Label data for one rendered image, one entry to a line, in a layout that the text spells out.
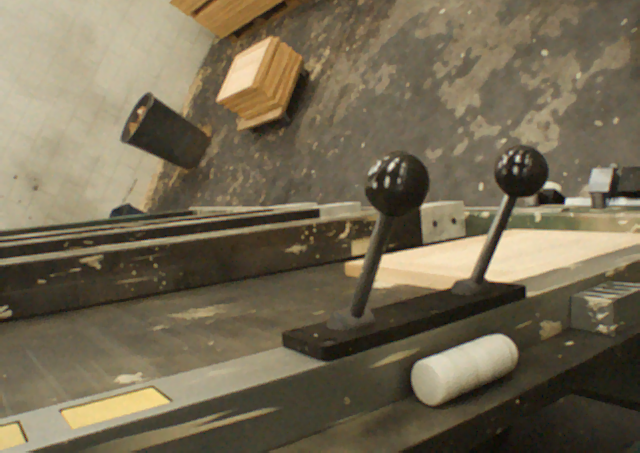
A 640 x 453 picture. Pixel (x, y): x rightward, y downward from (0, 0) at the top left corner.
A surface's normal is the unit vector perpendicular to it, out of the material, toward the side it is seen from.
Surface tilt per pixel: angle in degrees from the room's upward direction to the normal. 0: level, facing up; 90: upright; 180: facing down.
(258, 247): 90
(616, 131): 0
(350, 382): 90
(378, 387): 90
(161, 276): 90
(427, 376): 30
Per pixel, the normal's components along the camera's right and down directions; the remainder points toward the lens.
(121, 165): 0.61, -0.07
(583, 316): -0.81, 0.06
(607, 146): -0.74, -0.43
